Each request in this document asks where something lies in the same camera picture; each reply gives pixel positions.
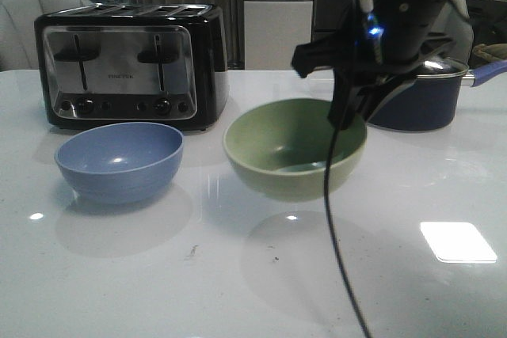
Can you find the beige armchair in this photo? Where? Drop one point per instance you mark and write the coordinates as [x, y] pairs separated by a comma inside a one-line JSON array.
[[18, 38], [453, 20]]

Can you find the blue saucepan with lid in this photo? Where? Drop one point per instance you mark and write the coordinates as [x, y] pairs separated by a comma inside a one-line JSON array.
[[430, 102]]

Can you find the green bowl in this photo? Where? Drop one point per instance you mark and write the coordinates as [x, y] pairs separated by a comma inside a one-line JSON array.
[[286, 149]]

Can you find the beige armchair right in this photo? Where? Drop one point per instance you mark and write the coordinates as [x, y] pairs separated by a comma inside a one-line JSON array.
[[453, 20]]

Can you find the black and chrome toaster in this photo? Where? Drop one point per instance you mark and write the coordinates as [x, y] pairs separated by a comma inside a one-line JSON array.
[[102, 64]]

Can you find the blue bowl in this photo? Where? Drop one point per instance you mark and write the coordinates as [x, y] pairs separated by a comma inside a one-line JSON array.
[[122, 162]]

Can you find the white drawer cabinet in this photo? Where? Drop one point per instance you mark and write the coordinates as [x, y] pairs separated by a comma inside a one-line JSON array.
[[272, 30]]

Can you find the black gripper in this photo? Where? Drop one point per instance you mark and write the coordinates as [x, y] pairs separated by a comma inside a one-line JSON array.
[[394, 39]]

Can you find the beige armchair left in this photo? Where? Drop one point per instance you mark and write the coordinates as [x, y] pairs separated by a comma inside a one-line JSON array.
[[18, 38]]

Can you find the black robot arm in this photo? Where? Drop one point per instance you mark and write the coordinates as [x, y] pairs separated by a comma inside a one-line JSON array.
[[389, 65]]

